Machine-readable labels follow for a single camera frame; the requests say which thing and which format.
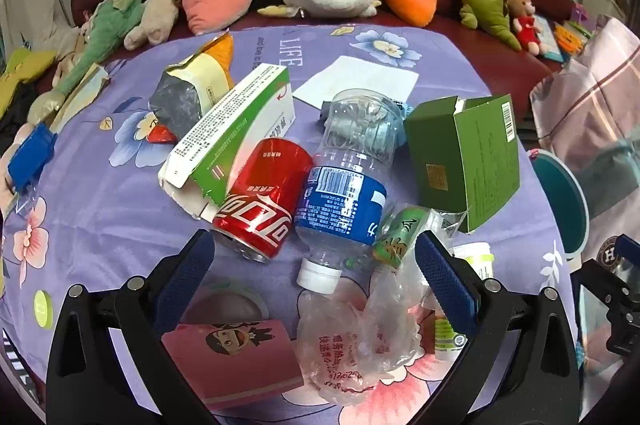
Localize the pink cartoon box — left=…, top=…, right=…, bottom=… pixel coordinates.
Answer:
left=161, top=317, right=306, bottom=411

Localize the green dinosaur plush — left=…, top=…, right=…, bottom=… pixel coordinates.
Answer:
left=27, top=0, right=148, bottom=126

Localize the beige teddy plush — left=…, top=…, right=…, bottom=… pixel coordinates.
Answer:
left=124, top=0, right=186, bottom=51

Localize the lime green round lid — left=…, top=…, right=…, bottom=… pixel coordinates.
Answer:
left=32, top=289, right=55, bottom=328

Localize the white green carton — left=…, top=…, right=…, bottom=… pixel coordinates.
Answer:
left=157, top=62, right=297, bottom=223

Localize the blue plastic clip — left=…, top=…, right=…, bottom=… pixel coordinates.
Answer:
left=7, top=122, right=58, bottom=196

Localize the white paper napkin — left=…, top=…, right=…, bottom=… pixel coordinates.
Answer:
left=292, top=55, right=420, bottom=111

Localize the clear bottle blue label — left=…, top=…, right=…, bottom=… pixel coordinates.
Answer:
left=294, top=88, right=405, bottom=295

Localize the yellow plush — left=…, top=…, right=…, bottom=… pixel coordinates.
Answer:
left=0, top=48, right=58, bottom=116

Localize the red soda can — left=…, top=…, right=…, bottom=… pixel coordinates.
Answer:
left=211, top=138, right=315, bottom=265

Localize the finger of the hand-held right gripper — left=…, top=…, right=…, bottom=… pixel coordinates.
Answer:
left=606, top=312, right=640, bottom=356
left=571, top=233, right=640, bottom=306

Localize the light blue card packet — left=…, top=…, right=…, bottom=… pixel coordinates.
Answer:
left=532, top=15, right=566, bottom=61

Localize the orange yellow toy packet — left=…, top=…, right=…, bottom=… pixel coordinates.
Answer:
left=555, top=21, right=593, bottom=56

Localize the purple floral blanket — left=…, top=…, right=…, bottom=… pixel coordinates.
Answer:
left=0, top=22, right=581, bottom=425

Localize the small bear plush red outfit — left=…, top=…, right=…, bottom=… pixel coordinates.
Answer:
left=506, top=0, right=543, bottom=56

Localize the orange silver snack bag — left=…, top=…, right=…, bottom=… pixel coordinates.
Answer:
left=148, top=32, right=236, bottom=143

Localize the white bottle green label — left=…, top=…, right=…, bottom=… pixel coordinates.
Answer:
left=432, top=241, right=497, bottom=362

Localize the dark green cardboard box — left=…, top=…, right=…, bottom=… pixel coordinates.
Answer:
left=403, top=94, right=522, bottom=235

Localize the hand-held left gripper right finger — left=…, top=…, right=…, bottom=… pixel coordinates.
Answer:
left=414, top=229, right=583, bottom=425

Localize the teal trash bin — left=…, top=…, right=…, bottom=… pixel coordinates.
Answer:
left=527, top=148, right=591, bottom=258

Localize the clear plastic bag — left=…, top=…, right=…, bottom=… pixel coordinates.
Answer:
left=297, top=262, right=441, bottom=406

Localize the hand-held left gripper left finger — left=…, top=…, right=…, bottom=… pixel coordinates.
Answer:
left=46, top=229, right=221, bottom=425

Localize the green snack wrapper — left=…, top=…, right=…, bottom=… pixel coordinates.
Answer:
left=372, top=205, right=468, bottom=271

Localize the light blue wrapper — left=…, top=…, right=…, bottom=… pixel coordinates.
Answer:
left=318, top=99, right=412, bottom=128

